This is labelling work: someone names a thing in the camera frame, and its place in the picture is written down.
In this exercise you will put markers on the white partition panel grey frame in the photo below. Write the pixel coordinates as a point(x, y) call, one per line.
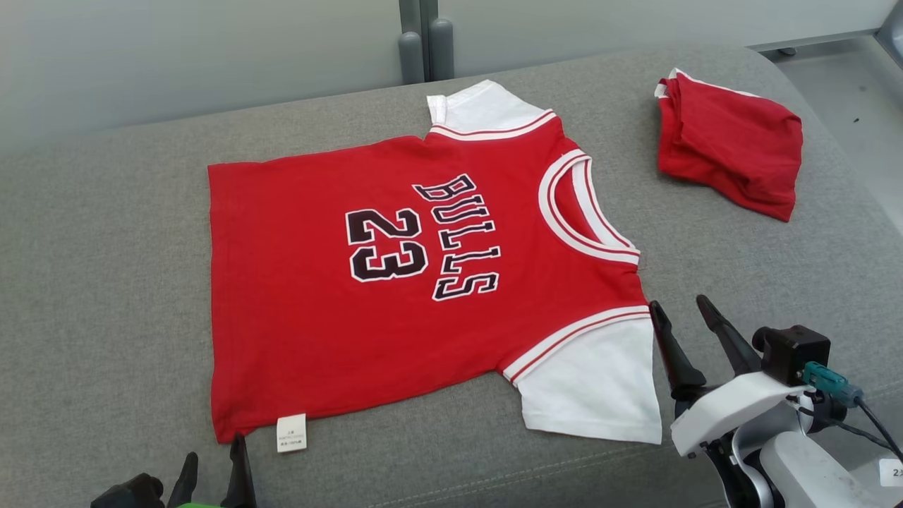
point(176, 56)
point(600, 28)

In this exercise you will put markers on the red shorts white stripe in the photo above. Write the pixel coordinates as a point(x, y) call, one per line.
point(734, 141)

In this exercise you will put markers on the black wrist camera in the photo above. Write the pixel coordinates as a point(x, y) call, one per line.
point(794, 353)
point(130, 494)

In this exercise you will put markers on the teal right camera connector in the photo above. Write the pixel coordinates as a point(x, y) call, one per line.
point(832, 383)

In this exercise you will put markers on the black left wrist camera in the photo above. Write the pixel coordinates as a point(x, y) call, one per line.
point(130, 494)

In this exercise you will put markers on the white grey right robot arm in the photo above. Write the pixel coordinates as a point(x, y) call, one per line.
point(804, 473)

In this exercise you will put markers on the grey fabric sofa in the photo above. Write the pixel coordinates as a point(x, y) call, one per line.
point(106, 282)

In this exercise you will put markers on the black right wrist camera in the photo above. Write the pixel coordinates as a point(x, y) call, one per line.
point(794, 353)

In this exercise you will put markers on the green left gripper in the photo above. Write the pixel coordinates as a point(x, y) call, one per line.
point(194, 506)

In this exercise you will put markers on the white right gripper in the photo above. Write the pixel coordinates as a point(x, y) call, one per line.
point(734, 413)

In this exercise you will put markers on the red Bulls jersey white sleeves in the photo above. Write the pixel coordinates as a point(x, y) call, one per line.
point(317, 331)

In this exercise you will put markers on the white paper label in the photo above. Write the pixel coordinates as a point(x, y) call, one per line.
point(892, 473)

